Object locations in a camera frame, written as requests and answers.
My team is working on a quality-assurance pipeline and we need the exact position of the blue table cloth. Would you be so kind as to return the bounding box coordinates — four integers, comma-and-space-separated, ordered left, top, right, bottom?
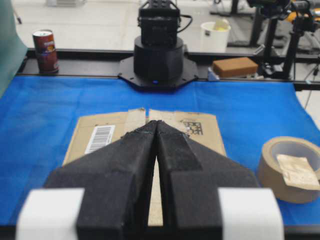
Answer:
0, 76, 320, 226

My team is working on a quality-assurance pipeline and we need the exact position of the white waste bin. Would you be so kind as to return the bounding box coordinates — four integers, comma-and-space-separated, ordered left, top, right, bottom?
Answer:
200, 18, 231, 53

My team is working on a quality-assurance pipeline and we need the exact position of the black camera tripod stand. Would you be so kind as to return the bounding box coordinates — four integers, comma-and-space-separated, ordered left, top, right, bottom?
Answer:
245, 0, 320, 80

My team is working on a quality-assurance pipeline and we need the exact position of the red drink can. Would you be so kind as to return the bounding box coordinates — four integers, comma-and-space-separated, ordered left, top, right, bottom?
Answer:
32, 29, 59, 74

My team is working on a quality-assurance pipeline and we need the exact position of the green sheet at left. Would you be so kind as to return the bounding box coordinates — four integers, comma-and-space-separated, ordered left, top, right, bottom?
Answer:
0, 0, 28, 96

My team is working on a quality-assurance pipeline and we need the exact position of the black table edge rail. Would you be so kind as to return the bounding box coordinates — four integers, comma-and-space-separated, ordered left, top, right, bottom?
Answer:
16, 48, 320, 91

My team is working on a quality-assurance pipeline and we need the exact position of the brown rectangular block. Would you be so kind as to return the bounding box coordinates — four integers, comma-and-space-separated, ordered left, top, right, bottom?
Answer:
212, 57, 259, 78

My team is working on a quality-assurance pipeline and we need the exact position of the brown packing tape roll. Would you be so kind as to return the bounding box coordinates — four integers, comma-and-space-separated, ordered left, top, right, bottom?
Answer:
257, 136, 320, 204

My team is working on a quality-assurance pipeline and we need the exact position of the cardboard box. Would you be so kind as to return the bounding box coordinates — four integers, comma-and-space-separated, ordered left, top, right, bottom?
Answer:
63, 108, 226, 229

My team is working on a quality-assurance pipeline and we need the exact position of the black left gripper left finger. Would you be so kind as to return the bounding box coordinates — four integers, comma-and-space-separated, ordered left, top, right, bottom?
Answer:
16, 120, 158, 240

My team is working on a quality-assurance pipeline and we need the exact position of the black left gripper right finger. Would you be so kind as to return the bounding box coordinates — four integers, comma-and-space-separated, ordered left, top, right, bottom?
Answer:
155, 120, 286, 240

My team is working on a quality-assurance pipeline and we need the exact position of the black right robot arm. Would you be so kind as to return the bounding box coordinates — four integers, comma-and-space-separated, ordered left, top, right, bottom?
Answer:
118, 0, 199, 90

